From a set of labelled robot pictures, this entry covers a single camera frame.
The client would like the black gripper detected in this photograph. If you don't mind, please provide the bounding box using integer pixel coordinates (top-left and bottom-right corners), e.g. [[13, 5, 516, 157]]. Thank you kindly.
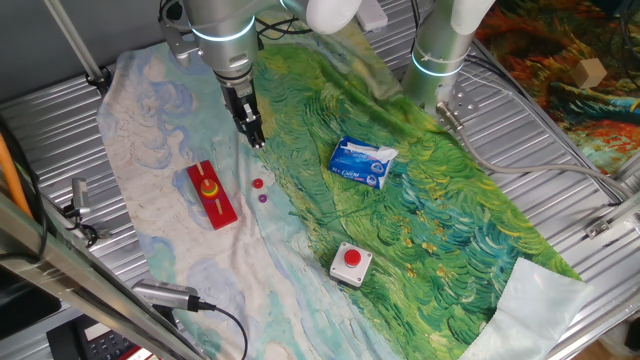
[[221, 74, 267, 150]]

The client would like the red Hanoi board with pegs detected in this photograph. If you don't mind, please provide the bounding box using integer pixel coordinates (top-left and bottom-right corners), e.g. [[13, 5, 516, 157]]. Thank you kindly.
[[186, 160, 239, 232]]

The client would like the blue tissue pack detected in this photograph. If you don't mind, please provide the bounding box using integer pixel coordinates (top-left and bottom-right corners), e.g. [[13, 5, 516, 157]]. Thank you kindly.
[[328, 135, 400, 190]]

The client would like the black pole clamp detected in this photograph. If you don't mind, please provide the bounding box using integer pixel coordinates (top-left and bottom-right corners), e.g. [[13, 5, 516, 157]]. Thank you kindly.
[[83, 64, 115, 96]]

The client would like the white power strip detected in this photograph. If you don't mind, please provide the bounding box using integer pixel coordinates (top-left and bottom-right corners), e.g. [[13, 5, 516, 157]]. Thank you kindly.
[[349, 0, 389, 32]]

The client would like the grey box with red button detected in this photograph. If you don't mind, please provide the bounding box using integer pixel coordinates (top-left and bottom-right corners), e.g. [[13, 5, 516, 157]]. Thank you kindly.
[[328, 241, 374, 289]]

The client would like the painted landscape print cloth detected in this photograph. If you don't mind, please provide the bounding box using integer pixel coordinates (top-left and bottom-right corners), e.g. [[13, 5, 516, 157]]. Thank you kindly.
[[97, 9, 596, 360]]

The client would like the grey metal pole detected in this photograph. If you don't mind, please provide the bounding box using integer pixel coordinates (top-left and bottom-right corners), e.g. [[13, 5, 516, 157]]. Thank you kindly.
[[42, 0, 109, 84]]

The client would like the orange pole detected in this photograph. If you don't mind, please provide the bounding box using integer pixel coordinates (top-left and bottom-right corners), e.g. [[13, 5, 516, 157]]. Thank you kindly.
[[0, 132, 34, 219]]

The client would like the black card terminal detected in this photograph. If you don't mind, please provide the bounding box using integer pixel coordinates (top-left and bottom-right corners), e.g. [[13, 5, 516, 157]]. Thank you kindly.
[[47, 314, 166, 360]]

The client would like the black box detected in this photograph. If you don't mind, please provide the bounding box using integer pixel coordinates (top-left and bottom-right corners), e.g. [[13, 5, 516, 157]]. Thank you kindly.
[[0, 264, 62, 341]]

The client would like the orange painted print cloth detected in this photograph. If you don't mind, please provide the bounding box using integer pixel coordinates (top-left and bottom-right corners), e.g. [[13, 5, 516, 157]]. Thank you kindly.
[[474, 0, 640, 176]]

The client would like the wooden cube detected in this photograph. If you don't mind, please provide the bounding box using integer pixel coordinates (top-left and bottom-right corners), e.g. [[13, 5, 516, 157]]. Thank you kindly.
[[572, 58, 608, 90]]

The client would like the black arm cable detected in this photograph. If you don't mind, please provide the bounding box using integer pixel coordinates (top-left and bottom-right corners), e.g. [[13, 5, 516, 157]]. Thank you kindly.
[[254, 14, 314, 42]]

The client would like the black camera cable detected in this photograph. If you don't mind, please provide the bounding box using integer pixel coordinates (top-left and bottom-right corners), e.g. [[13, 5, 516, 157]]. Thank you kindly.
[[197, 298, 250, 360]]

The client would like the small silver camera on mount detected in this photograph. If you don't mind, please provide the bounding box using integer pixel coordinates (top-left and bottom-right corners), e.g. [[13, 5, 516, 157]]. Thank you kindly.
[[60, 177, 111, 250]]

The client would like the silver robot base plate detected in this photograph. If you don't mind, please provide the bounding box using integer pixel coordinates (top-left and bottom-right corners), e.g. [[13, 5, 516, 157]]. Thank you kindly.
[[433, 82, 481, 121]]

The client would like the thick black cable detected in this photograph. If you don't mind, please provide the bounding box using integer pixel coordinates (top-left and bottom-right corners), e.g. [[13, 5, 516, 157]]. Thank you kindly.
[[0, 114, 49, 264]]

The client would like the aluminium frame bar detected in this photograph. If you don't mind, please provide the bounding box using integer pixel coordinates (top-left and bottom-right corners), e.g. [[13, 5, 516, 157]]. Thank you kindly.
[[0, 192, 206, 360]]

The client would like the grey corrugated hose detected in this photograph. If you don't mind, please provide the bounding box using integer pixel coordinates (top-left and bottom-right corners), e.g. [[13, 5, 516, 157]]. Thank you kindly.
[[435, 101, 639, 201]]

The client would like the black base cable bundle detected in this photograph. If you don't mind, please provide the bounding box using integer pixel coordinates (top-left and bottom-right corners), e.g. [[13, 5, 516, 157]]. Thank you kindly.
[[462, 52, 624, 207]]

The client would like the aluminium corner bracket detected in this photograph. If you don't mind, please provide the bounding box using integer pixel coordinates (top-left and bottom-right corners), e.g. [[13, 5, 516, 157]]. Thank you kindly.
[[584, 192, 640, 240]]

